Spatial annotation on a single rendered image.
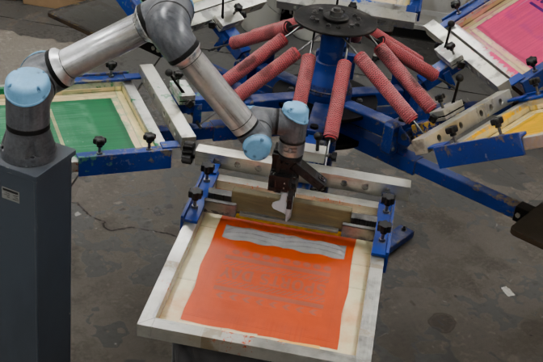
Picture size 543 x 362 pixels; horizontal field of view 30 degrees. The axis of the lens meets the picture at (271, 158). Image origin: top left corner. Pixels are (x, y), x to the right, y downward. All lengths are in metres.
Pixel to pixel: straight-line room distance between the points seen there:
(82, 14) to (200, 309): 2.06
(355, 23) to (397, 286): 1.40
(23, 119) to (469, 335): 2.30
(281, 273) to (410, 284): 1.78
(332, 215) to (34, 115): 0.90
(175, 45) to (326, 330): 0.83
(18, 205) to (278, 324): 0.77
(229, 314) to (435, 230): 2.43
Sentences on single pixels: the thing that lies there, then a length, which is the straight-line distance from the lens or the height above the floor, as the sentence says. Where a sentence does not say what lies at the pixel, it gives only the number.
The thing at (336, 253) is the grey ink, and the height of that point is 0.96.
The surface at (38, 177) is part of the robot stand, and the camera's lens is 2.74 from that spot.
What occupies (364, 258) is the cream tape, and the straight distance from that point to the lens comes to 2.95.
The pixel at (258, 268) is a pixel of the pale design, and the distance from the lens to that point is 2.84.
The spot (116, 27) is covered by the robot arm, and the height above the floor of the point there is 1.55.
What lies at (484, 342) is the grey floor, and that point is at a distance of 4.33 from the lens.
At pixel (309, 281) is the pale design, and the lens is 2.82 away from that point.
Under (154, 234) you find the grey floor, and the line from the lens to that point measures 4.66.
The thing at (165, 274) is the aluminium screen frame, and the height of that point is 0.99.
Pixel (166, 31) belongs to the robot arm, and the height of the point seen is 1.61.
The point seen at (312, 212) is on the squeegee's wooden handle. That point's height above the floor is 1.03.
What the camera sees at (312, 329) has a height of 0.95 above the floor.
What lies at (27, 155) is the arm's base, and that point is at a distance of 2.77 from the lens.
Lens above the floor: 2.60
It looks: 29 degrees down
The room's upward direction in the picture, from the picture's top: 7 degrees clockwise
